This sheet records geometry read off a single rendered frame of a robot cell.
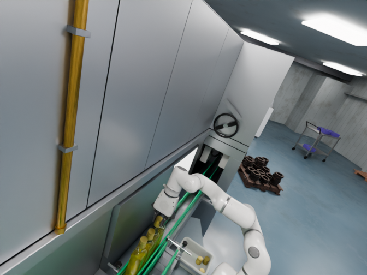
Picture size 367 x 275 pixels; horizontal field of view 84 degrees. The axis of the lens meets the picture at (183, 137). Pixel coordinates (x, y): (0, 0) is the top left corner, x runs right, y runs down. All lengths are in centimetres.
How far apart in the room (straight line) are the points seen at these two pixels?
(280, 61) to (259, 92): 25
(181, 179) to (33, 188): 56
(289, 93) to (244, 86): 966
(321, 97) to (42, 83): 1085
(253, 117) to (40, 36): 151
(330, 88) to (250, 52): 949
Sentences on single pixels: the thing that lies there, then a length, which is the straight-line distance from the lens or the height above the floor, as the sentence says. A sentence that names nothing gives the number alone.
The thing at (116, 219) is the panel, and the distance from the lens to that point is 97.
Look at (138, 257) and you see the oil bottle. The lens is 108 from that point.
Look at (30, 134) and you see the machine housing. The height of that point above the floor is 173.
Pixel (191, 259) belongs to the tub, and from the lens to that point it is 154.
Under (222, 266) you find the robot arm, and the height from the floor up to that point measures 122.
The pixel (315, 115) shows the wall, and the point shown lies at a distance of 1118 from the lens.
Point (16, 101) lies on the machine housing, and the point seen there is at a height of 180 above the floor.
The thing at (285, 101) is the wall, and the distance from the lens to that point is 1138.
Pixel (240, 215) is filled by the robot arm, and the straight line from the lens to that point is 90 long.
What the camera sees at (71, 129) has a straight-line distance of 51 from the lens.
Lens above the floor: 197
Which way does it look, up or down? 23 degrees down
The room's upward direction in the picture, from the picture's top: 19 degrees clockwise
